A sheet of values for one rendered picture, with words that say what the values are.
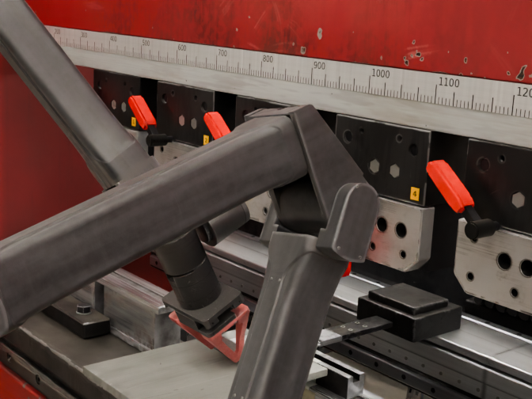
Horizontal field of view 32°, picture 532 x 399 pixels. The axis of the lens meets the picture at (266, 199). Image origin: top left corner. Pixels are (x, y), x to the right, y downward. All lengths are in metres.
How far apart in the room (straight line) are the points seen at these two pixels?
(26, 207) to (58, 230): 1.29
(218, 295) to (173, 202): 0.46
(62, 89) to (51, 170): 0.89
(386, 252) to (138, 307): 0.62
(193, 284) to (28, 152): 0.88
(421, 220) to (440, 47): 0.19
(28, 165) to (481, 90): 1.20
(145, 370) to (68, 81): 0.38
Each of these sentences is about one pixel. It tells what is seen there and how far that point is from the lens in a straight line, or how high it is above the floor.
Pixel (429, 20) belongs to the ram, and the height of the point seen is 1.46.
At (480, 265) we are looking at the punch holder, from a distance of 0.98.
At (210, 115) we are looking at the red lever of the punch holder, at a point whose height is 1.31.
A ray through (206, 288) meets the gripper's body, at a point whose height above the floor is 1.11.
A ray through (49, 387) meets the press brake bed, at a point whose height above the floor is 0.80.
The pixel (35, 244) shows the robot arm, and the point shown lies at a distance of 0.68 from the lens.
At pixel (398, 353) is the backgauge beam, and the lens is 1.48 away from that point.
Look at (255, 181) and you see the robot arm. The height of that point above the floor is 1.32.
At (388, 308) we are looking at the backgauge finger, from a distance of 1.40.
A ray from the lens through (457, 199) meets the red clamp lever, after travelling 0.94.
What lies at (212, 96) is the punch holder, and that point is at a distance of 1.31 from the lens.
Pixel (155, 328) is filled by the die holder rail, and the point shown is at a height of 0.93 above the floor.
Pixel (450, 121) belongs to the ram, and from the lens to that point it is 1.00.
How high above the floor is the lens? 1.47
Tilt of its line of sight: 13 degrees down
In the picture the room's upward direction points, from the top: 3 degrees clockwise
